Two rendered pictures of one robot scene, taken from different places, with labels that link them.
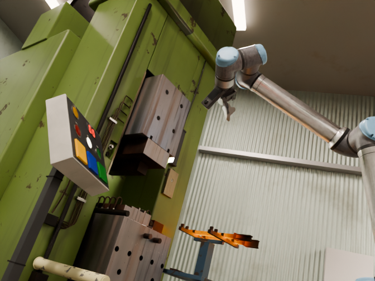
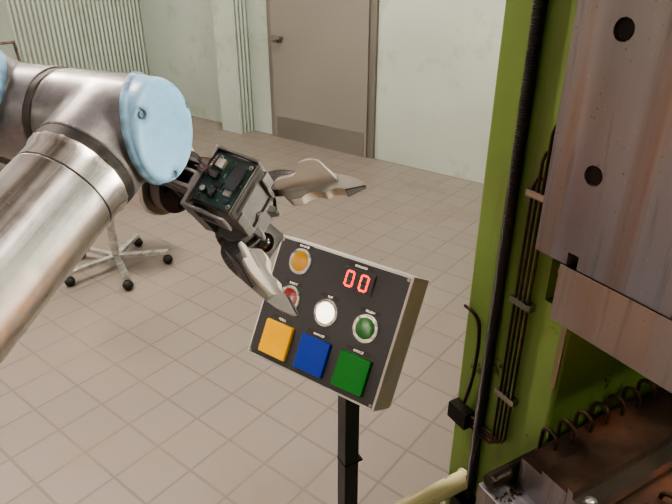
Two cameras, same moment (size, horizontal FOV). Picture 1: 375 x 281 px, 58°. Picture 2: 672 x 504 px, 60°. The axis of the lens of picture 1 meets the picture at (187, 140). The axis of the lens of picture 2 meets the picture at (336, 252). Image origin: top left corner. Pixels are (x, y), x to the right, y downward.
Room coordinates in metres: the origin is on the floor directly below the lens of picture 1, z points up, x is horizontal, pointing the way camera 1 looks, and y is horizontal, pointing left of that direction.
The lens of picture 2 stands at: (1.64, -0.60, 1.76)
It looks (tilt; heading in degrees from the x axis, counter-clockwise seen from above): 27 degrees down; 109
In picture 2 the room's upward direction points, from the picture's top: straight up
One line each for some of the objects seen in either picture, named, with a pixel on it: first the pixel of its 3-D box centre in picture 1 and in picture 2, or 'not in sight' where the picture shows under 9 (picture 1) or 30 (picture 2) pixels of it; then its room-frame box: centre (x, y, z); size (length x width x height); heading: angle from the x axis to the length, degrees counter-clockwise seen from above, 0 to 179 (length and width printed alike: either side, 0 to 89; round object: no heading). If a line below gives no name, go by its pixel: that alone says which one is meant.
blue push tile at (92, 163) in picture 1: (91, 163); (313, 355); (1.27, 0.33, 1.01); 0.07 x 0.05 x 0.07; 163
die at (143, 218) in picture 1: (110, 213); (646, 459); (1.92, 0.30, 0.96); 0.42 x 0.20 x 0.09; 48
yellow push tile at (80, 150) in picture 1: (80, 152); (277, 339); (1.17, 0.36, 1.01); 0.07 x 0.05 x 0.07; 163
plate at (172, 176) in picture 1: (169, 183); not in sight; (2.10, 0.03, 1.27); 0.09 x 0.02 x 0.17; 138
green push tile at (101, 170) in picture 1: (101, 173); (352, 372); (1.36, 0.30, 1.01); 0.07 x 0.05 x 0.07; 163
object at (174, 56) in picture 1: (153, 66); not in sight; (2.05, 0.38, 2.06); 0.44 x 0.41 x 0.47; 48
